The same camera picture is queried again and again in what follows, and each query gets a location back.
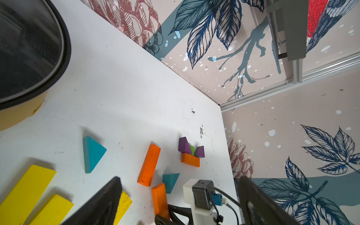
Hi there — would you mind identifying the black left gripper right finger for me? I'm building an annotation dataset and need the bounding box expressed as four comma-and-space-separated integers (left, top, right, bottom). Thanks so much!
237, 176, 299, 225

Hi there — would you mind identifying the teal triangle block centre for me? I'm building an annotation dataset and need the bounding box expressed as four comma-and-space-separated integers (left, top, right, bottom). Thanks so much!
162, 173, 180, 194

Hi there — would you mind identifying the orange long block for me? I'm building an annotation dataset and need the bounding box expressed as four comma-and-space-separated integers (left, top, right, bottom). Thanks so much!
151, 183, 170, 219
137, 144, 161, 187

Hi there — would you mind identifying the yellow block left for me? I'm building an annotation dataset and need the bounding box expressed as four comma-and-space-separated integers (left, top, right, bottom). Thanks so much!
29, 195, 74, 225

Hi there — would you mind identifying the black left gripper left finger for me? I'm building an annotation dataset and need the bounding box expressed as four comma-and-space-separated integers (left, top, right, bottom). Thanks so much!
63, 176, 122, 225

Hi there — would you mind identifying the orange long block upper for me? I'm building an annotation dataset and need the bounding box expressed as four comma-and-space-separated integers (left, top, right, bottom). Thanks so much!
137, 144, 161, 187

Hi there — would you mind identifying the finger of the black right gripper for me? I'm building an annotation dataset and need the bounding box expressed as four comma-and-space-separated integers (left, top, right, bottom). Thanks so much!
154, 215, 179, 225
168, 204, 194, 225

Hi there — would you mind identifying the orange long block middle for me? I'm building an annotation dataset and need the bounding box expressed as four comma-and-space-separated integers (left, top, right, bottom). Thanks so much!
151, 183, 170, 219

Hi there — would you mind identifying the yellow block centre lower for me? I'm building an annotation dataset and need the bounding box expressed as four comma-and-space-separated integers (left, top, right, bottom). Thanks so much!
113, 191, 132, 225

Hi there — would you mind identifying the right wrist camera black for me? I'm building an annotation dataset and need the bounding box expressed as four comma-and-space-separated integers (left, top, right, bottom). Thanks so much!
182, 178, 242, 225

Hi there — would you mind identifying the teal triangle block left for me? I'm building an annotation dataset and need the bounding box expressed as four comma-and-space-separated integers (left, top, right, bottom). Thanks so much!
82, 136, 107, 173

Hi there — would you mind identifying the purple triangle block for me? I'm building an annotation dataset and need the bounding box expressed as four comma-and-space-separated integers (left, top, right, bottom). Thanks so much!
178, 137, 192, 154
194, 146, 205, 158

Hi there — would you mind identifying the yellow block centre upper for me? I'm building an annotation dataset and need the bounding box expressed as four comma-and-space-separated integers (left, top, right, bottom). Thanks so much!
1, 165, 56, 225

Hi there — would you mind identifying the glass pot lid yellow knob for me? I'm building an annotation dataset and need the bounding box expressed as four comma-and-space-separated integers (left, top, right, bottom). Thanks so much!
1, 1, 71, 110

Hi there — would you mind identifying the green round block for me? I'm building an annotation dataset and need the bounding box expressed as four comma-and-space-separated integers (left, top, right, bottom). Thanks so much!
190, 145, 195, 156

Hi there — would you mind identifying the yellow block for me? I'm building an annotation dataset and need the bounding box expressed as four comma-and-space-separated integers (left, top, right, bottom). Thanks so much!
113, 191, 132, 225
1, 165, 56, 225
29, 195, 74, 225

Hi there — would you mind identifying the teal triangle block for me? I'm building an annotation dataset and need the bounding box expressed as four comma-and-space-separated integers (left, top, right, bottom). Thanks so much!
162, 173, 180, 194
82, 136, 107, 173

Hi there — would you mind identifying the yellow pot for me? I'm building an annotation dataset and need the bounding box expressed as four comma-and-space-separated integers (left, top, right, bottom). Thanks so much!
0, 91, 48, 131

